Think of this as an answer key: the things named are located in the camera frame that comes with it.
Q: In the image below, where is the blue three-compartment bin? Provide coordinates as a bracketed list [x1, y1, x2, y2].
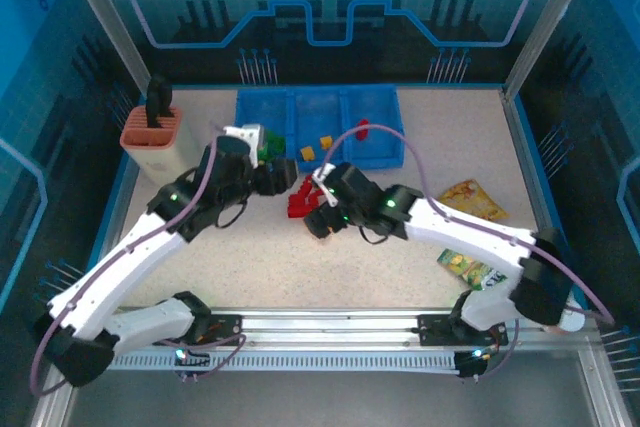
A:
[234, 84, 405, 171]

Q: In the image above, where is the beige knife block orange top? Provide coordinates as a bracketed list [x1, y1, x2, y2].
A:
[119, 105, 202, 187]

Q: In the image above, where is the yellow snack bag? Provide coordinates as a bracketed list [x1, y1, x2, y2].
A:
[438, 179, 510, 221]

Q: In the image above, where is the green juice pouch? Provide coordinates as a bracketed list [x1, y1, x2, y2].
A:
[437, 248, 509, 293]

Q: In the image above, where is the black base connector box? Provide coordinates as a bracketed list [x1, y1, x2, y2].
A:
[173, 344, 211, 382]
[455, 346, 494, 382]

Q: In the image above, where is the white round puck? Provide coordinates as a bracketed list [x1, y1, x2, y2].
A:
[557, 306, 587, 334]

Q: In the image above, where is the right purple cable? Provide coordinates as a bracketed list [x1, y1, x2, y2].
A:
[322, 124, 616, 382]

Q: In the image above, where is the purple cable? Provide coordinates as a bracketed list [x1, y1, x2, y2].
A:
[29, 135, 249, 398]
[322, 124, 616, 382]

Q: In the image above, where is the black knife handle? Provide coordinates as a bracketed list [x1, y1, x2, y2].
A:
[149, 74, 174, 118]
[145, 90, 165, 130]

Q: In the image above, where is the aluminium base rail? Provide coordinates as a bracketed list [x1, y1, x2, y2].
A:
[112, 305, 599, 349]

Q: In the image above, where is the aluminium side rail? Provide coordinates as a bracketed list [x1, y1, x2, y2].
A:
[74, 96, 146, 311]
[501, 88, 591, 311]

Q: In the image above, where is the slotted grey cable duct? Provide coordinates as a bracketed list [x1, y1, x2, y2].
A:
[107, 350, 479, 375]

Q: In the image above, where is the aluminium frame post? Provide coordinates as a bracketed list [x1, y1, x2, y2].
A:
[55, 0, 152, 93]
[503, 0, 604, 98]

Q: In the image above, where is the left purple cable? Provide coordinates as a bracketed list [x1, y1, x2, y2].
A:
[29, 135, 249, 398]

